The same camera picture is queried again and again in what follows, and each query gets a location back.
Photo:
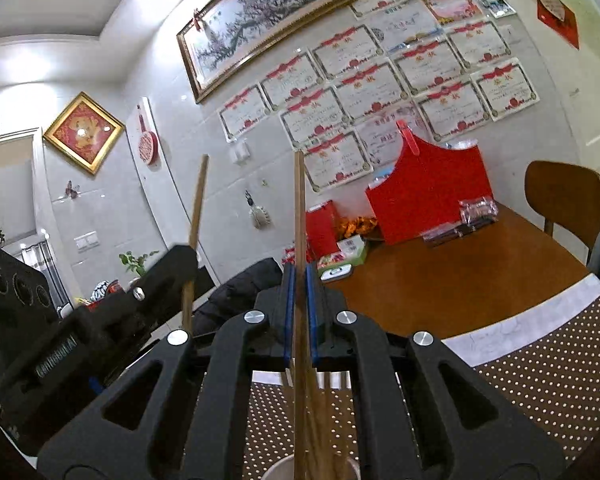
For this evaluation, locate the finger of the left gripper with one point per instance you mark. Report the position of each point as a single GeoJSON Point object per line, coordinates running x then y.
{"type": "Point", "coordinates": [161, 287]}

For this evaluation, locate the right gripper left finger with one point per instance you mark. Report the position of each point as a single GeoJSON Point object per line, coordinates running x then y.
{"type": "Point", "coordinates": [181, 411]}

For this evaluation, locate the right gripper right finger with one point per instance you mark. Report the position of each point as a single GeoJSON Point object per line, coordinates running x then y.
{"type": "Point", "coordinates": [420, 411]}

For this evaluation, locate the wooden chopsticks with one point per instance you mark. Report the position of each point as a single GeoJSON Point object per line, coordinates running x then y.
{"type": "Point", "coordinates": [328, 438]}

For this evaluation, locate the wooden chopstick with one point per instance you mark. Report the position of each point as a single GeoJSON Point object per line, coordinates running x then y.
{"type": "Point", "coordinates": [299, 319]}
{"type": "Point", "coordinates": [188, 292]}

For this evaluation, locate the small potted plant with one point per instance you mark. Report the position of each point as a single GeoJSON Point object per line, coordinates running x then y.
{"type": "Point", "coordinates": [136, 264]}

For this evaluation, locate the red container on cabinet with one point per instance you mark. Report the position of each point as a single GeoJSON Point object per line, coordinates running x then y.
{"type": "Point", "coordinates": [101, 291]}

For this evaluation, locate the black jacket on chair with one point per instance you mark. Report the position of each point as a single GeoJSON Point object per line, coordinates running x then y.
{"type": "Point", "coordinates": [237, 295]}

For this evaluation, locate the hanging scrub brush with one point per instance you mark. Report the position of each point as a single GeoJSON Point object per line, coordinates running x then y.
{"type": "Point", "coordinates": [260, 218]}

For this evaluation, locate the red soda can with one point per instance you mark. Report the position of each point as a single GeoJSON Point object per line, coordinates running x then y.
{"type": "Point", "coordinates": [289, 255]}

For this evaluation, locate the brown polka dot placemat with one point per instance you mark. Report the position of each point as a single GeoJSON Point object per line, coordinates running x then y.
{"type": "Point", "coordinates": [554, 381]}

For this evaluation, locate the red tall box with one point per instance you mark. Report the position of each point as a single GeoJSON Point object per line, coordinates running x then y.
{"type": "Point", "coordinates": [322, 223]}

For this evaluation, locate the white small device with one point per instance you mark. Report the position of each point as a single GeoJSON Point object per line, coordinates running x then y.
{"type": "Point", "coordinates": [336, 273]}

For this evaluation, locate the gold framed red picture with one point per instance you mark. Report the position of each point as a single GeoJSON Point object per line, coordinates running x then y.
{"type": "Point", "coordinates": [84, 132]}

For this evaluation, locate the green flat box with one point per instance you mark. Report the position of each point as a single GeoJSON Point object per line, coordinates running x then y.
{"type": "Point", "coordinates": [351, 251]}

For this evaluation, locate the orange snack packet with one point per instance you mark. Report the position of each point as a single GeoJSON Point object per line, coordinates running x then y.
{"type": "Point", "coordinates": [350, 227]}

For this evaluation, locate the packaged snack bag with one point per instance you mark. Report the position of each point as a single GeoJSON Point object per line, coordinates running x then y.
{"type": "Point", "coordinates": [474, 215]}

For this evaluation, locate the red felt bag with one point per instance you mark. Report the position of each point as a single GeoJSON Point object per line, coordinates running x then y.
{"type": "Point", "coordinates": [425, 188]}

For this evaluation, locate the large framed blossom painting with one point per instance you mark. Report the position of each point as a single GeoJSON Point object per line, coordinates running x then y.
{"type": "Point", "coordinates": [225, 35]}

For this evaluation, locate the brown wooden chair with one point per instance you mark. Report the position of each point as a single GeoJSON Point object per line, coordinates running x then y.
{"type": "Point", "coordinates": [565, 195]}

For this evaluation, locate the red diamond door decoration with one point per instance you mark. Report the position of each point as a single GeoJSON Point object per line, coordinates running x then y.
{"type": "Point", "coordinates": [557, 16]}

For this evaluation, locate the red round wall ornament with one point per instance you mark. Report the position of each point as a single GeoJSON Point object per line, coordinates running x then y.
{"type": "Point", "coordinates": [148, 143]}

